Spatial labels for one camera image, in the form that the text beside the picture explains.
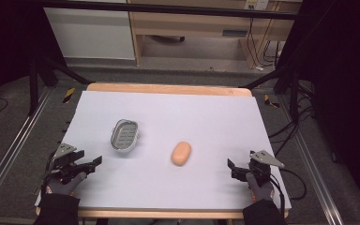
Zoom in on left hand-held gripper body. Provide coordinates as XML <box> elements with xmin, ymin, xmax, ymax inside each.
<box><xmin>52</xmin><ymin>142</ymin><xmax>86</xmax><ymax>185</ymax></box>

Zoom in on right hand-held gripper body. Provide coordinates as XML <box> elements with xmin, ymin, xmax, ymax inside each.
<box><xmin>247</xmin><ymin>149</ymin><xmax>285</xmax><ymax>187</ymax></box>

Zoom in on grey soap dish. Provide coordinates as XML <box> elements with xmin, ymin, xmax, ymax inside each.
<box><xmin>110</xmin><ymin>118</ymin><xmax>141</xmax><ymax>152</ymax></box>

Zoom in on orange soap bar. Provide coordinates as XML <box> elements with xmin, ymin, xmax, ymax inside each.
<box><xmin>171</xmin><ymin>141</ymin><xmax>192</xmax><ymax>167</ymax></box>

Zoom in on person's right hand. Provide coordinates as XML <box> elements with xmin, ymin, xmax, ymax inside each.
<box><xmin>245</xmin><ymin>172</ymin><xmax>276</xmax><ymax>203</ymax></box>

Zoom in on person's left hand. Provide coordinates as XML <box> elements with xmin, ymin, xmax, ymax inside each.
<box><xmin>45</xmin><ymin>171</ymin><xmax>88</xmax><ymax>197</ymax></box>

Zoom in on yellow black floor tape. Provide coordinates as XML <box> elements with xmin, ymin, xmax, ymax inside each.
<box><xmin>263</xmin><ymin>94</ymin><xmax>281</xmax><ymax>109</ymax></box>
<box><xmin>62</xmin><ymin>86</ymin><xmax>76</xmax><ymax>104</ymax></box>

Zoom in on white table sheet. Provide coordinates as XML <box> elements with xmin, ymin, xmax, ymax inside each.
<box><xmin>34</xmin><ymin>90</ymin><xmax>293</xmax><ymax>211</ymax></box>

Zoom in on black metal stand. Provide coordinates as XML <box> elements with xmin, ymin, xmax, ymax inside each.
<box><xmin>27</xmin><ymin>55</ymin><xmax>92</xmax><ymax>117</ymax></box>
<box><xmin>238</xmin><ymin>61</ymin><xmax>302</xmax><ymax>124</ymax></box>

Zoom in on wooden table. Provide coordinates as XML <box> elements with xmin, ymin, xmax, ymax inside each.
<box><xmin>35</xmin><ymin>82</ymin><xmax>291</xmax><ymax>219</ymax></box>

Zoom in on black curtain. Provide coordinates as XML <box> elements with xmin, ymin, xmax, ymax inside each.
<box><xmin>276</xmin><ymin>0</ymin><xmax>360</xmax><ymax>210</ymax></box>
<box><xmin>0</xmin><ymin>0</ymin><xmax>64</xmax><ymax>121</ymax></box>

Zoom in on white cabinet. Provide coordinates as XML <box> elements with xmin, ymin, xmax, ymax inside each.
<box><xmin>43</xmin><ymin>7</ymin><xmax>137</xmax><ymax>61</ymax></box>

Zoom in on wooden desk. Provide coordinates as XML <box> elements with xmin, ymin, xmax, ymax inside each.
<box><xmin>127</xmin><ymin>0</ymin><xmax>303</xmax><ymax>70</ymax></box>

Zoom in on white power strip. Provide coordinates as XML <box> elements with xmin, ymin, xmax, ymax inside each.
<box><xmin>244</xmin><ymin>0</ymin><xmax>269</xmax><ymax>11</ymax></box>

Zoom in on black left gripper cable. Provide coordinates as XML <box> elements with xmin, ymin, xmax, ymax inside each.
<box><xmin>38</xmin><ymin>149</ymin><xmax>57</xmax><ymax>201</ymax></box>

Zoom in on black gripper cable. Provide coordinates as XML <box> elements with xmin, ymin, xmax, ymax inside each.
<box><xmin>268</xmin><ymin>167</ymin><xmax>308</xmax><ymax>218</ymax></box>
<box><xmin>38</xmin><ymin>149</ymin><xmax>57</xmax><ymax>201</ymax></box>

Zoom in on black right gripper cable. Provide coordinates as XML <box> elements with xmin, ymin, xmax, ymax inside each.
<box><xmin>268</xmin><ymin>167</ymin><xmax>308</xmax><ymax>218</ymax></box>

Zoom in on black floor cables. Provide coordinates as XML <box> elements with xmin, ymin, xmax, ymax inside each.
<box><xmin>267</xmin><ymin>79</ymin><xmax>316</xmax><ymax>158</ymax></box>

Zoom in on metal floor rail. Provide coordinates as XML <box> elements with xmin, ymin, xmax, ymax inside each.
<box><xmin>278</xmin><ymin>93</ymin><xmax>341</xmax><ymax>225</ymax></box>
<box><xmin>0</xmin><ymin>87</ymin><xmax>53</xmax><ymax>218</ymax></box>

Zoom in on black cables behind desk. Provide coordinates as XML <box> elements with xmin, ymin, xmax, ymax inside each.
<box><xmin>247</xmin><ymin>16</ymin><xmax>283</xmax><ymax>68</ymax></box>

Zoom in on black metal frame bar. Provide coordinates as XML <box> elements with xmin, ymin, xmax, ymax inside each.
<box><xmin>39</xmin><ymin>0</ymin><xmax>298</xmax><ymax>21</ymax></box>

